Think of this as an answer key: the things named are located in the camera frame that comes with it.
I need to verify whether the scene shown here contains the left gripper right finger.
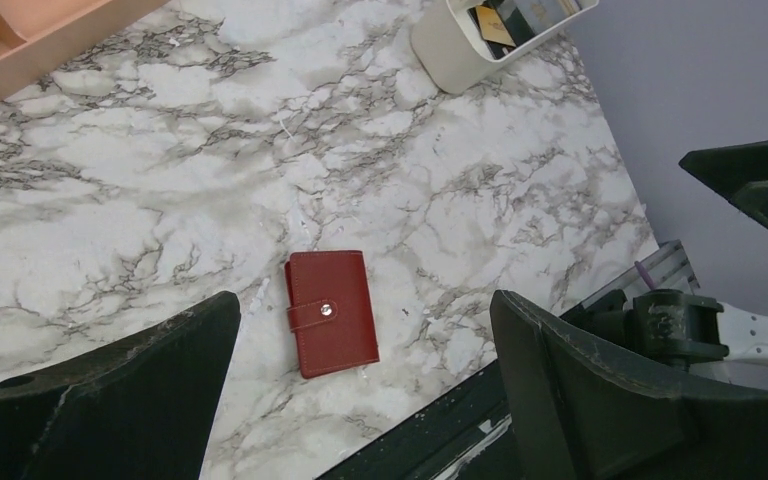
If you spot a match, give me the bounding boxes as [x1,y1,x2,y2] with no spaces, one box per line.
[490,290,768,479]

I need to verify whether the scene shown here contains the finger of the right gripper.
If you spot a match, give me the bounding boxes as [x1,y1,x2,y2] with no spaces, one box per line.
[679,140,768,230]

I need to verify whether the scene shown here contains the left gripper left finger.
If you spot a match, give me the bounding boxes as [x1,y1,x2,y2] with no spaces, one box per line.
[0,291,241,479]

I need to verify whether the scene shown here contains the red leather card holder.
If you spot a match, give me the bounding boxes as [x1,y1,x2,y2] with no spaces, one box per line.
[284,250,380,379]

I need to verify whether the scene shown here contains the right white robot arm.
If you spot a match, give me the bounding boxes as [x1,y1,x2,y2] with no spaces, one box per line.
[564,140,768,370]

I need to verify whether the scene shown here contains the black vip card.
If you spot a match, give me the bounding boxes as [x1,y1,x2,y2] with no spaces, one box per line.
[466,0,536,60]

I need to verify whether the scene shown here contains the gold card in tray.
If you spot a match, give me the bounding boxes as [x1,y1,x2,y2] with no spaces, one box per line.
[475,5,516,47]

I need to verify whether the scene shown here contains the white plastic tray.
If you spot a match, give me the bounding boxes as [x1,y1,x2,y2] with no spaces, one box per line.
[410,0,599,93]

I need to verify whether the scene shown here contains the peach desk file organizer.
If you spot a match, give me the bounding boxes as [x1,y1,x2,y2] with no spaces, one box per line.
[0,0,164,101]

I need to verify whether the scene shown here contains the black mounting base rail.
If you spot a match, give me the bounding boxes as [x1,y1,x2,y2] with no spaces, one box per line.
[320,361,523,479]

